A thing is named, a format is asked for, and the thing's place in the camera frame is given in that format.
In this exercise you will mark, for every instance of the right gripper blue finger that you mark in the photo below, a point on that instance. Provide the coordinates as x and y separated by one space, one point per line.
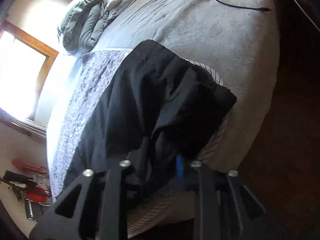
179 171

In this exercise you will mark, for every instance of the black quilted pants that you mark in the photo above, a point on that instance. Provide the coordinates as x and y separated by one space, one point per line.
157 107

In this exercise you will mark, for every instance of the grey patterned quilted bedspread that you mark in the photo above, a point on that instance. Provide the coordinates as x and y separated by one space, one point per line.
68 122

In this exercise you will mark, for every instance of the grey fleece blanket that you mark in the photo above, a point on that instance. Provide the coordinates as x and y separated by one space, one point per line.
239 39

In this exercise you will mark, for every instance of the white pleated curtain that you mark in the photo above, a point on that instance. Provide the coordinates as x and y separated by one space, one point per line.
25 125

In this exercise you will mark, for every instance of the wooden coat rack with clothes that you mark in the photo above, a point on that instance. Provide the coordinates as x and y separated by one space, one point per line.
33 184

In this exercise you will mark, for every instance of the folded grey duvet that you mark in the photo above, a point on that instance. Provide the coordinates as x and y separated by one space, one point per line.
83 24

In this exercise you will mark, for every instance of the black metal frame chair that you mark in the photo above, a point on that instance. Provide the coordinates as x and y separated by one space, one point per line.
35 210

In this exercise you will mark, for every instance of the wooden window frame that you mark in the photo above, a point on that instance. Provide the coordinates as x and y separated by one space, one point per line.
25 65

